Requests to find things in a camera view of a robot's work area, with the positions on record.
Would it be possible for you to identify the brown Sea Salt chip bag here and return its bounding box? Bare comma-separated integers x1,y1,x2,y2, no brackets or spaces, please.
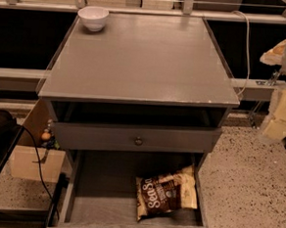
135,165,198,221

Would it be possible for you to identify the round metal drawer knob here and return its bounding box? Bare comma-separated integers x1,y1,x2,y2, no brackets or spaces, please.
134,137,143,146

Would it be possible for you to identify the open grey drawer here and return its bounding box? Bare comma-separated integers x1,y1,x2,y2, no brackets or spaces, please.
47,151,209,228

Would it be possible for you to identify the closed grey drawer front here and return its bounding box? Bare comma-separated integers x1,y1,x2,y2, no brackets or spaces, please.
53,122,221,153

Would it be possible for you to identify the grey wooden cabinet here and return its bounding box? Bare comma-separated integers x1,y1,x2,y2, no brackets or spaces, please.
26,5,247,228

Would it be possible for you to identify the white ceramic bowl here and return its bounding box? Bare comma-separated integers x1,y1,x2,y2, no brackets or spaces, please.
77,6,109,31

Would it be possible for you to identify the small orange figurine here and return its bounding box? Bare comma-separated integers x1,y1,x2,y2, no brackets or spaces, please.
41,129,51,142

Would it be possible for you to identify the cardboard box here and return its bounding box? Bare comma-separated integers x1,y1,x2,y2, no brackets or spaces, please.
9,146,67,182

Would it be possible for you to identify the white cable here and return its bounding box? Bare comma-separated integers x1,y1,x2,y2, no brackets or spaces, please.
226,10,255,98

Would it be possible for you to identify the black cable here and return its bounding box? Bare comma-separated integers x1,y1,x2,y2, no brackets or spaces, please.
12,125,68,221

